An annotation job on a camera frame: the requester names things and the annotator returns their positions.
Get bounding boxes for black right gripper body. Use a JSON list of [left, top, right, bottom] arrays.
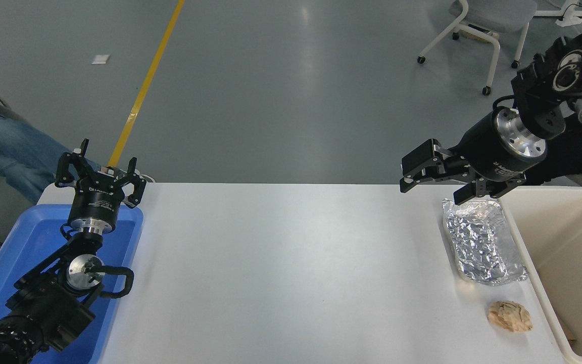
[[453, 112, 526, 183]]

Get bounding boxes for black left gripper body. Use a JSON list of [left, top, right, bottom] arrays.
[[67, 171, 126, 224]]

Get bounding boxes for crinkled silver foil tray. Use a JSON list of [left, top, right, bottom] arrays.
[[442, 198, 528, 286]]

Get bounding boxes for blue plastic tray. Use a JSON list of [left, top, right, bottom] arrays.
[[0, 204, 144, 364]]

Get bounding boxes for large pale plastic bin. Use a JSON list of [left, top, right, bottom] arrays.
[[496, 186, 582, 364]]

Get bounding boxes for crumpled tan paper ball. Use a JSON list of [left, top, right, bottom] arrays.
[[487, 300, 533, 333]]

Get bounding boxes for white wheeled office chair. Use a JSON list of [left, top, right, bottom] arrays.
[[417, 0, 539, 97]]

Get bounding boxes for white furniture base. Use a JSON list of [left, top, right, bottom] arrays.
[[533, 0, 582, 27]]

